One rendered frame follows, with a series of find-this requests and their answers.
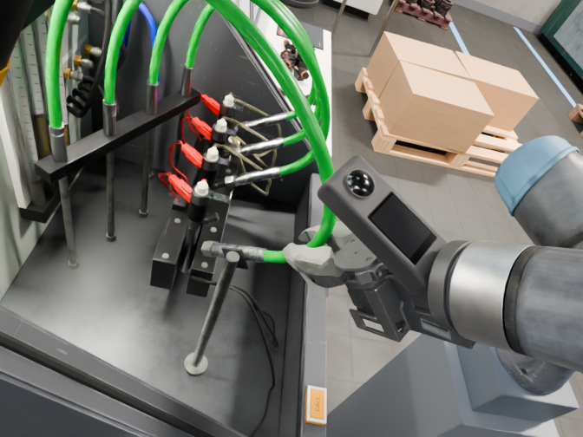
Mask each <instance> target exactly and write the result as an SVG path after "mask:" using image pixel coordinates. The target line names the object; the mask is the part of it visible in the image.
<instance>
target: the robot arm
mask: <svg viewBox="0 0 583 437"><path fill-rule="evenodd" d="M579 152H580V150H579V149H578V148H577V147H572V146H571V145H570V144H569V143H568V142H567V141H566V140H564V139H562V138H561V137H558V136H552V135H550V136H543V137H540V138H536V139H534V140H531V141H529V142H526V143H525V144H523V145H521V146H520V147H517V148H516V149H515V150H514V151H513V152H512V153H510V154H509V155H508V156H507V157H506V158H505V159H504V161H503V162H502V163H501V166H500V167H498V168H497V171H496V173H495V188H496V190H497V191H498V193H499V194H500V197H501V199H502V201H503V202H504V204H505V206H506V207H507V209H508V210H509V214H510V215H511V216H512V217H515V218H516V220H517V221H518V223H519V224H520V225H521V227H522V229H523V230H524V232H525V233H526V234H527V235H528V237H529V238H530V239H531V241H532V242H533V244H534V245H524V244H515V243H507V242H498V241H489V240H478V241H467V240H453V241H451V242H449V243H448V242H447V241H446V240H445V239H444V238H443V237H442V236H441V235H440V234H439V233H438V232H437V231H436V230H435V229H434V228H433V227H432V226H431V225H430V224H429V223H428V222H427V221H426V220H425V219H424V218H423V217H422V216H421V215H420V214H419V213H418V212H417V211H416V210H415V209H414V208H413V207H412V206H411V205H410V204H409V203H408V202H407V201H406V200H405V199H404V198H403V197H402V196H401V195H400V194H399V193H398V192H397V191H396V190H395V189H394V188H393V187H392V186H391V185H390V184H389V183H388V182H387V181H386V180H385V179H384V178H383V177H382V176H381V175H380V174H379V173H378V172H377V171H376V170H375V169H374V168H373V167H372V166H371V165H370V164H369V163H368V162H367V161H366V160H365V159H364V158H363V157H362V156H360V155H354V156H352V157H351V158H350V159H349V160H347V161H346V162H345V163H344V164H343V165H342V166H341V167H340V168H339V169H337V170H336V172H334V173H333V174H332V175H331V176H330V178H328V179H327V180H326V181H325V182H324V183H323V185H321V186H320V187H319V189H318V198H319V199H320V200H321V201H322V202H323V203H324V204H325V205H326V206H327V207H328V208H329V209H330V210H331V211H332V212H333V213H334V214H335V215H336V216H337V217H338V218H339V219H340V220H339V221H336V223H335V225H334V228H333V231H332V234H331V236H330V237H329V239H328V241H327V242H326V244H327V245H328V246H329V247H327V246H321V247H318V248H310V247H307V246H306V245H295V244H294V242H291V243H289V244H288V245H287V246H286V247H285V248H284V249H283V254H284V256H285V259H286V261H287V263H288V264H289V265H290V266H291V267H292V268H294V269H295V270H296V271H298V272H299V273H300V274H301V276H302V277H303V278H304V280H305V281H306V282H307V283H308V285H309V286H310V288H311V289H312V291H313V292H314V293H315V294H316V295H318V296H319V297H328V296H329V288H332V287H336V286H340V285H344V284H345V285H346V286H347V289H348V290H347V291H348V294H349V296H350V299H351V301H352V302H353V304H354V306H357V310H354V309H350V310H349V312H350V314H351V316H352V318H353V320H354V322H355V324H356V326H357V327H358V328H359V329H363V330H366V331H369V332H371V333H373V334H376V335H379V336H382V337H385V338H388V339H390V340H393V341H395V342H401V341H402V339H403V338H404V337H405V335H406V334H407V333H408V332H409V331H410V330H413V331H415V332H419V333H422V334H424V335H427V336H432V337H434V338H437V339H440V340H443V341H446V342H451V343H453V344H456V345H459V346H462V347H464V348H467V349H472V348H473V347H474V345H475V343H476V342H479V343H482V344H485V345H488V346H491V347H494V348H495V351H496V354H497V355H498V358H499V360H500V362H501V364H502V366H503V367H504V369H505V370H506V371H507V372H508V373H509V374H510V376H511V377H512V378H513V379H514V380H515V381H517V382H518V383H519V384H520V385H521V386H522V387H524V388H526V389H528V390H529V391H532V392H534V393H536V394H540V395H549V394H551V393H553V392H555V391H557V390H559V389H561V388H563V387H564V386H565V384H566V383H567V381H568V380H569V379H570V378H571V376H572V375H573V374H574V372H575V371H578V372H580V373H582V374H583V156H581V155H580V154H579ZM363 319H365V320H368V321H371V322H373V323H378V324H381V326H382V328H383V331H384V332H382V331H380V330H378V329H373V328H371V327H368V326H366V325H365V323H364V320H363ZM401 328H402V329H401ZM400 329H401V330H400ZM398 330H400V331H399V332H398Z"/></svg>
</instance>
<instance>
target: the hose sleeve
mask: <svg viewBox="0 0 583 437"><path fill-rule="evenodd" d="M222 247H230V248H237V249H242V251H243V253H244V255H245V258H246V261H250V262H255V263H264V264H265V263H267V262H265V261H264V259H263V256H264V252H265V251H268V249H266V248H260V247H254V246H252V247H251V246H243V245H231V244H225V243H215V244H214V245H213V247H212V254H213V255H214V256H215V257H221V258H224V257H225V256H224V253H223V251H222V250H221V248H222Z"/></svg>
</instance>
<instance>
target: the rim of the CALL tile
mask: <svg viewBox="0 0 583 437"><path fill-rule="evenodd" d="M311 388H314V389H319V390H323V391H324V420H319V419H313V418H310V398H311ZM326 397H327V389H326V388H319V387H314V386H309V385H308V386H307V404H306V421H311V422H316V423H322V424H326Z"/></svg>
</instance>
